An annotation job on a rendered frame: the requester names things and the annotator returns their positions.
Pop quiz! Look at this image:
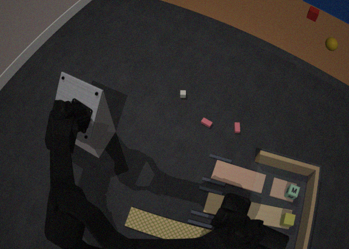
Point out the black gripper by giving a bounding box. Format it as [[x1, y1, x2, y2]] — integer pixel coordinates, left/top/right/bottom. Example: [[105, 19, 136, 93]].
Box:
[[221, 193, 251, 215]]

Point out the pink rectangular block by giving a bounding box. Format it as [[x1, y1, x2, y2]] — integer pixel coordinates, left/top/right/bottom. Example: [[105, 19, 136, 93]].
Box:
[[201, 118, 212, 128], [234, 122, 240, 133]]

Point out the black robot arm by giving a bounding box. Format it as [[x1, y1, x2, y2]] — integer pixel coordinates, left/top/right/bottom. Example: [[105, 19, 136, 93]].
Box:
[[44, 98, 289, 249]]

